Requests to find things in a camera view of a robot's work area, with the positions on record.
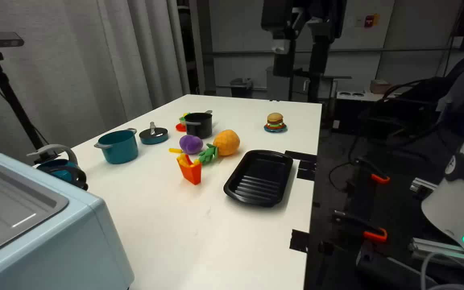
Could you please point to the small cardboard box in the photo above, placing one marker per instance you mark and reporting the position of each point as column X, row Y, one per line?
column 381, row 88

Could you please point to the green yellow toy corn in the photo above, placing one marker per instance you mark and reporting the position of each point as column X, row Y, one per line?
column 183, row 117

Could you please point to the aluminium extrusion rail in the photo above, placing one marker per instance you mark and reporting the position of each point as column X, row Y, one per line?
column 442, row 252

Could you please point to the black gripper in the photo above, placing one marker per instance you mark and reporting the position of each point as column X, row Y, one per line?
column 302, row 17

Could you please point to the grey curtain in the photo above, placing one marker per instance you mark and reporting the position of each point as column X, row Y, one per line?
column 81, row 65

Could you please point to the orange plush pineapple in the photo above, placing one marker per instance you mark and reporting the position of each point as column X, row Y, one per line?
column 226, row 142

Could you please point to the purple plush eggplant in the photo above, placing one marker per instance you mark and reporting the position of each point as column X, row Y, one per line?
column 191, row 144

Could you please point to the toy hamburger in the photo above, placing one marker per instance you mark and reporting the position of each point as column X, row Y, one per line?
column 276, row 120

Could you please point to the black toy saucepan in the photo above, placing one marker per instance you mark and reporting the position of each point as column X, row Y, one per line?
column 200, row 128

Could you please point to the black office chair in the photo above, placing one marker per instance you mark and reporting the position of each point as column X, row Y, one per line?
column 420, row 107

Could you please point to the black ridged plastic tray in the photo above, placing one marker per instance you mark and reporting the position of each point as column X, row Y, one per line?
column 258, row 180

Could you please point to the light blue toaster oven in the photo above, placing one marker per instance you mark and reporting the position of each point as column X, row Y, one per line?
column 55, row 252

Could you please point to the teal toy pot lid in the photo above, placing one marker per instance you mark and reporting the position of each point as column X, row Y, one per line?
column 154, row 138

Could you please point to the wall sign with orange mark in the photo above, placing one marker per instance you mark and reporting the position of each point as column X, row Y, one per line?
column 370, row 20

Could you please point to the black tripod stand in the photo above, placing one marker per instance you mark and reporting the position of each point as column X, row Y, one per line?
column 17, row 102

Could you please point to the teal toy plate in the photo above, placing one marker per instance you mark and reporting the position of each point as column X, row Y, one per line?
column 276, row 131

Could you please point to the teal toy pot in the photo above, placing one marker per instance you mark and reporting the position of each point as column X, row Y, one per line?
column 118, row 151

